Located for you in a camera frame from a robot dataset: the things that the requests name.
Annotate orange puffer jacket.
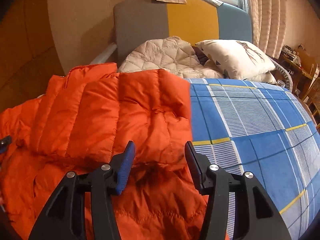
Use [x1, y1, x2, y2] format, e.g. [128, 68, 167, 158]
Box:
[1, 63, 207, 239]

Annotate beige quilted jacket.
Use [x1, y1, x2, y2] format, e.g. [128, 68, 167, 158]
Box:
[118, 36, 223, 79]

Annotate white bed side rail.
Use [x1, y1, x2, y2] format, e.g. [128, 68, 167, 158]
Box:
[90, 42, 117, 64]

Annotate white embroidered pillow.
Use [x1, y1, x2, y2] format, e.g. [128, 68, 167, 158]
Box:
[196, 40, 277, 85]

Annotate grey fuzzy blanket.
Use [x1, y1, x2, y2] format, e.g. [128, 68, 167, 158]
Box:
[269, 57, 293, 92]

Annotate plaid right curtain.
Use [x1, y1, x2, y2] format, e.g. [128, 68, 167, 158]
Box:
[248, 0, 287, 59]

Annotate cluttered wooden desk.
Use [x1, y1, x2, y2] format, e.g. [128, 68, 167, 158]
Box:
[279, 45, 318, 99]

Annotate wooden wardrobe panels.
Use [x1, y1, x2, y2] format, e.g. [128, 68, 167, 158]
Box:
[1, 0, 65, 111]

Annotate grey yellow blue headboard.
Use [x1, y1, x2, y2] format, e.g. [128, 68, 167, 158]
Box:
[114, 0, 253, 63]

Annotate blue plaid bed sheet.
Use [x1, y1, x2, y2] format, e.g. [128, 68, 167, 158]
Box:
[189, 79, 319, 239]

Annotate wicker wooden chair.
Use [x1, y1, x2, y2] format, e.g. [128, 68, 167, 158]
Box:
[302, 77, 320, 132]

